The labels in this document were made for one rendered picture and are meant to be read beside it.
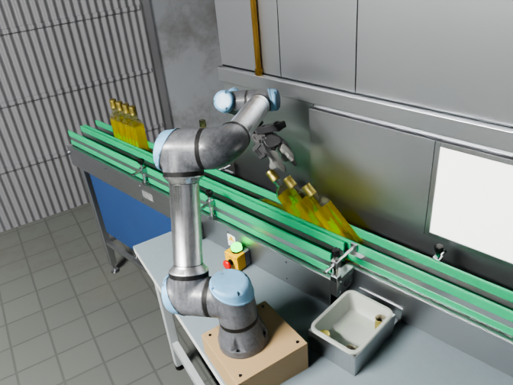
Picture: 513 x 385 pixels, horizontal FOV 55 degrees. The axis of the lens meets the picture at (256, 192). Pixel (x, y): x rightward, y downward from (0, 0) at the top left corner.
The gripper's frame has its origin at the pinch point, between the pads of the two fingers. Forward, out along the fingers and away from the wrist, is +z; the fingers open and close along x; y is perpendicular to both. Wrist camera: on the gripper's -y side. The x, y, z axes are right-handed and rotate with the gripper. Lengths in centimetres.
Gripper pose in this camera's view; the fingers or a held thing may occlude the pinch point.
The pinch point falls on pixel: (289, 165)
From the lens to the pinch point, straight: 174.9
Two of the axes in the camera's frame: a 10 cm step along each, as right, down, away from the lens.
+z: 6.0, 7.9, -1.3
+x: -6.8, 4.3, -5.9
